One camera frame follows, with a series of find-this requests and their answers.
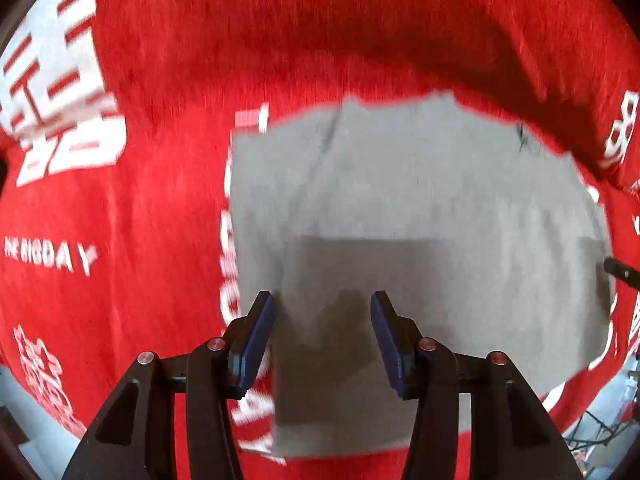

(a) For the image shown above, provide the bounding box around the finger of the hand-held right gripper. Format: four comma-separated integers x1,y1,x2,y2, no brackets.
603,257,640,287

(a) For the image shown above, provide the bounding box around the grey t-shirt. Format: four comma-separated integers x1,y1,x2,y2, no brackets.
229,91,615,461

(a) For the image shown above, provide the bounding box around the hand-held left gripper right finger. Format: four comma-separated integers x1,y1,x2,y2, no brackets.
370,290,583,480

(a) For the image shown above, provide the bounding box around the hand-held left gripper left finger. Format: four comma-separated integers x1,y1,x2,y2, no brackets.
62,290,277,480

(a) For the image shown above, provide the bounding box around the black wire rack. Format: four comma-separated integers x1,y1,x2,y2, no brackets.
562,410,640,461

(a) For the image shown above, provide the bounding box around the red printed blanket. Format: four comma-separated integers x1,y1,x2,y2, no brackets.
0,0,640,480

